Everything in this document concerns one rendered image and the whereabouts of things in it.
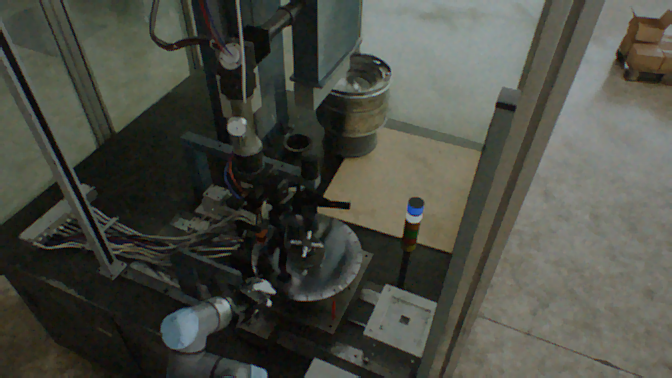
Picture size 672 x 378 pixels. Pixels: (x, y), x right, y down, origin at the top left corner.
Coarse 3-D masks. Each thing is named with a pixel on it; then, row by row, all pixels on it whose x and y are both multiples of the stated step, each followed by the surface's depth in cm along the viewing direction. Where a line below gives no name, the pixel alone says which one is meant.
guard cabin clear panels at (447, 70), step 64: (0, 0) 162; (128, 0) 210; (384, 0) 202; (448, 0) 191; (512, 0) 182; (64, 64) 191; (128, 64) 221; (192, 64) 263; (448, 64) 208; (512, 64) 197; (0, 128) 175; (64, 128) 200; (448, 128) 229; (0, 192) 183
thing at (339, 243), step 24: (288, 216) 160; (312, 216) 160; (264, 240) 153; (288, 240) 153; (336, 240) 153; (264, 264) 146; (288, 264) 146; (336, 264) 147; (360, 264) 147; (288, 288) 140; (312, 288) 140; (336, 288) 141
